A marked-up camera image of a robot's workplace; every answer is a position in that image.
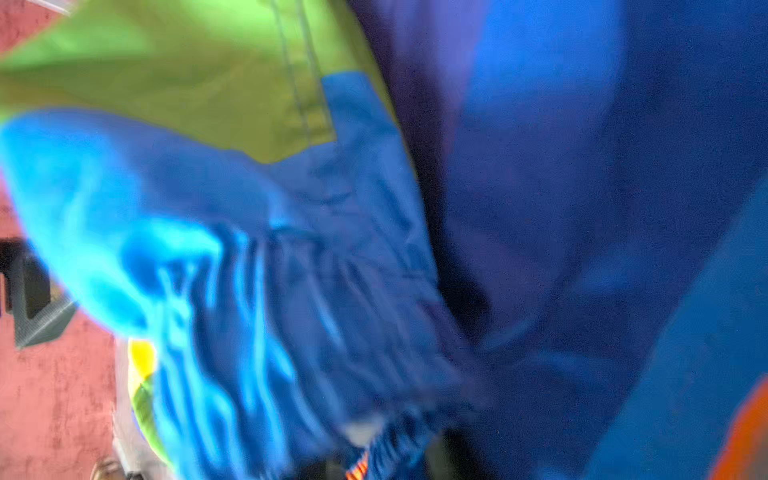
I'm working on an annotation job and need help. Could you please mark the rainbow striped shorts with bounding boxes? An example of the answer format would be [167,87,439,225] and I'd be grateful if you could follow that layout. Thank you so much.
[1,1,767,479]

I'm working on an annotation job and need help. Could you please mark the teal plastic basket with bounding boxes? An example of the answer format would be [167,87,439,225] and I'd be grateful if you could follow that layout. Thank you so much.
[1,239,77,350]

